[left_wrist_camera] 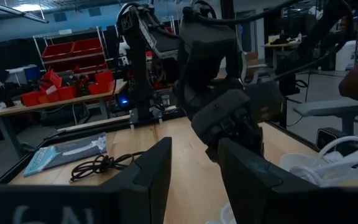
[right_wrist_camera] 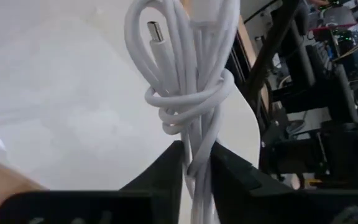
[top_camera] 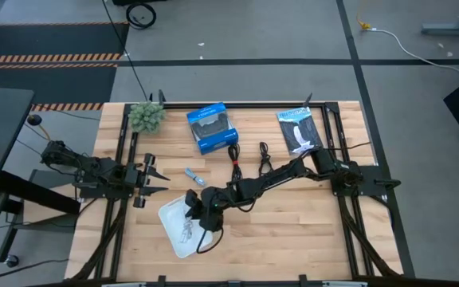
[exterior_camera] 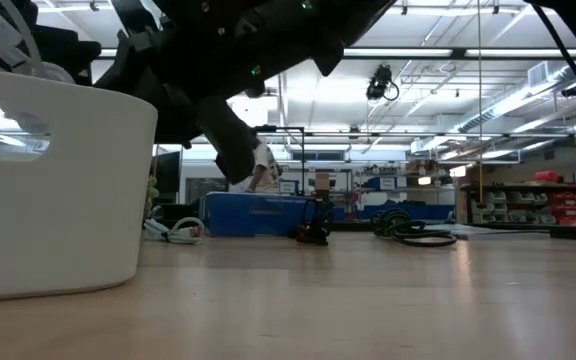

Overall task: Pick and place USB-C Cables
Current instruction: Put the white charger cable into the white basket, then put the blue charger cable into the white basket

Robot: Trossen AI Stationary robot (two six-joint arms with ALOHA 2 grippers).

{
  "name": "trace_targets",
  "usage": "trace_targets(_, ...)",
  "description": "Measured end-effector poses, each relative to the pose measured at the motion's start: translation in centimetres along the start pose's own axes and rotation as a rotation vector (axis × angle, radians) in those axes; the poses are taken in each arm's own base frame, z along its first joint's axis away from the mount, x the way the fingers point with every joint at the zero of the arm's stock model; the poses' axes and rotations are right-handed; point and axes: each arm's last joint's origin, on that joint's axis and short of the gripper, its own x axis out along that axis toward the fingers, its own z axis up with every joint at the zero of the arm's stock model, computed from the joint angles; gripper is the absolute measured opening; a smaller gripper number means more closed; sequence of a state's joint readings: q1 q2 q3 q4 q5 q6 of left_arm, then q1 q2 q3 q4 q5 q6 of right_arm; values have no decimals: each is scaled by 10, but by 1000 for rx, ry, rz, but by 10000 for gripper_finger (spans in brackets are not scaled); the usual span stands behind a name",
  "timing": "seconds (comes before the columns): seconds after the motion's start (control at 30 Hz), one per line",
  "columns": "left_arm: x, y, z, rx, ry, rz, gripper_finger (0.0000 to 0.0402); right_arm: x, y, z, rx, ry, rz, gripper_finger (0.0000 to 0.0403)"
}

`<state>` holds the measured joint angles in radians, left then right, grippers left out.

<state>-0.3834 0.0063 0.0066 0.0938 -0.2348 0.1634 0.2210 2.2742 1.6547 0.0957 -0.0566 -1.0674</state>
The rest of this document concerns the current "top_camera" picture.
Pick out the grey metal table leg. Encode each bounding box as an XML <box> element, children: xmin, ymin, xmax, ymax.
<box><xmin>420</xmin><ymin>0</ymin><xmax>459</xmax><ymax>37</ymax></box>

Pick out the white rectangular tray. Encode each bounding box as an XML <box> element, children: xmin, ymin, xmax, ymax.
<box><xmin>157</xmin><ymin>195</ymin><xmax>214</xmax><ymax>259</ymax></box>

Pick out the coiled black floor cable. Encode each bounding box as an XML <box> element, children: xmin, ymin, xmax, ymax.
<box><xmin>125</xmin><ymin>2</ymin><xmax>158</xmax><ymax>30</ymax></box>

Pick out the white floor cable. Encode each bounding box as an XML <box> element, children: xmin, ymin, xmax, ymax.
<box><xmin>366</xmin><ymin>27</ymin><xmax>459</xmax><ymax>83</ymax></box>

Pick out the black metal table frame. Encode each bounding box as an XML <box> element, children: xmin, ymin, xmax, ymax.
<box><xmin>69</xmin><ymin>90</ymin><xmax>416</xmax><ymax>287</ymax></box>

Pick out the green artificial plant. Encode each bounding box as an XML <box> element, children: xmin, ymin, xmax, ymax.
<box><xmin>127</xmin><ymin>100</ymin><xmax>167</xmax><ymax>135</ymax></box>

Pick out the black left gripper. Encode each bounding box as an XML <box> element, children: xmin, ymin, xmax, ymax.
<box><xmin>124</xmin><ymin>152</ymin><xmax>171</xmax><ymax>209</ymax></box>

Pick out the black cable with red tie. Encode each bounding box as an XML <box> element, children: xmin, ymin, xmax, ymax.
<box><xmin>227</xmin><ymin>142</ymin><xmax>244</xmax><ymax>183</ymax></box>

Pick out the blue game controller box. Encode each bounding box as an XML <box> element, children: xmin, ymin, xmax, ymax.
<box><xmin>186</xmin><ymin>102</ymin><xmax>240</xmax><ymax>156</ymax></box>

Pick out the black mat with hazard stripes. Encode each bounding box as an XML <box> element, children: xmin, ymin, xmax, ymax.
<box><xmin>0</xmin><ymin>62</ymin><xmax>119</xmax><ymax>112</ymax></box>
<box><xmin>0</xmin><ymin>21</ymin><xmax>131</xmax><ymax>64</ymax></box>

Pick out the white thin cable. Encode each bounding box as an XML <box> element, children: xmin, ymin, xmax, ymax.
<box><xmin>178</xmin><ymin>218</ymin><xmax>195</xmax><ymax>245</ymax></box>

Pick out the yellow floor cable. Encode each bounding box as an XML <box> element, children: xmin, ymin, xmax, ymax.
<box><xmin>355</xmin><ymin>10</ymin><xmax>372</xmax><ymax>31</ymax></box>

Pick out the long black floor cable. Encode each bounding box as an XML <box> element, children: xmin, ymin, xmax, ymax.
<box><xmin>100</xmin><ymin>0</ymin><xmax>151</xmax><ymax>101</ymax></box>

